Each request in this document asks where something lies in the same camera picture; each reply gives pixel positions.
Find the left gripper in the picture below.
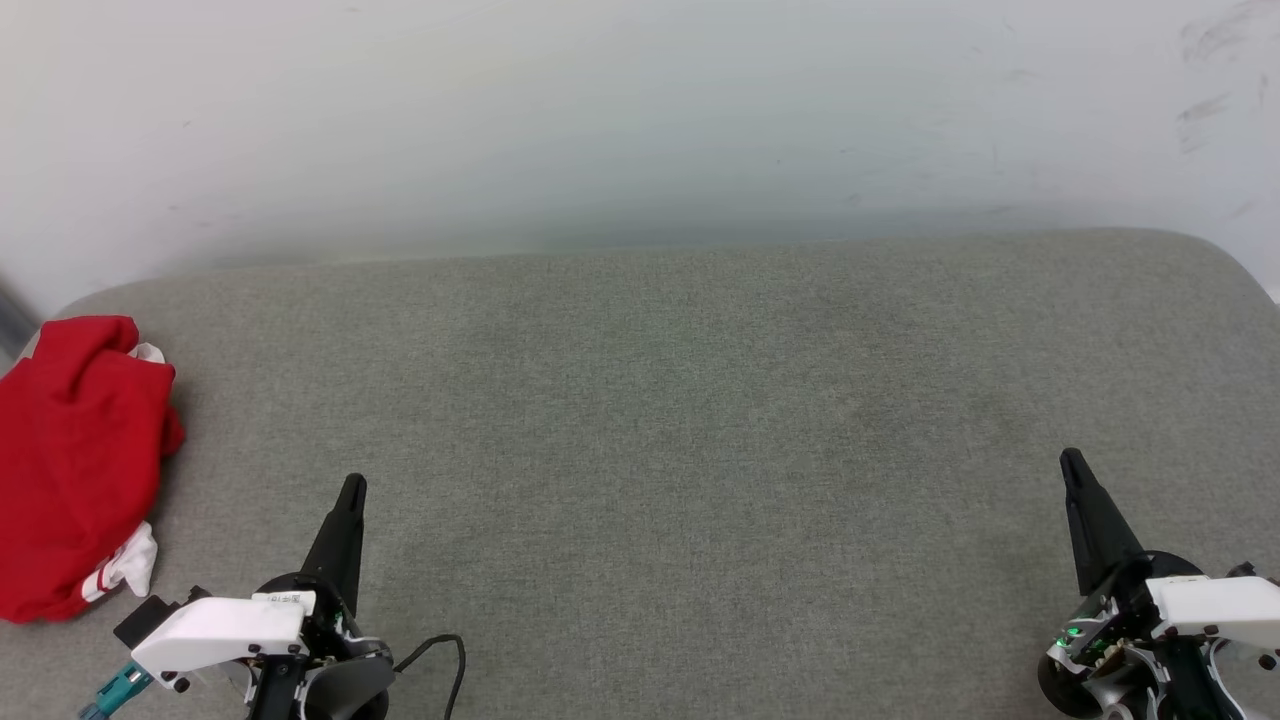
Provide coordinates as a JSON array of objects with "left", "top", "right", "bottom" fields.
[{"left": 245, "top": 474, "right": 397, "bottom": 720}]

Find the teal cable connector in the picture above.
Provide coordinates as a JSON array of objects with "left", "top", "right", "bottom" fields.
[{"left": 78, "top": 662, "right": 153, "bottom": 720}]

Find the red and white sweatshirt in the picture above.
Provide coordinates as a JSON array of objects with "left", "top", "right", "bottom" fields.
[{"left": 0, "top": 315, "right": 188, "bottom": 626}]

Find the thin black cable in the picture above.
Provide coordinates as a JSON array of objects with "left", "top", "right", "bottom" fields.
[{"left": 394, "top": 634, "right": 468, "bottom": 720}]

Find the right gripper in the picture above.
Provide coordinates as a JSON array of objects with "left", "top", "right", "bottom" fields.
[{"left": 1038, "top": 448, "right": 1280, "bottom": 720}]

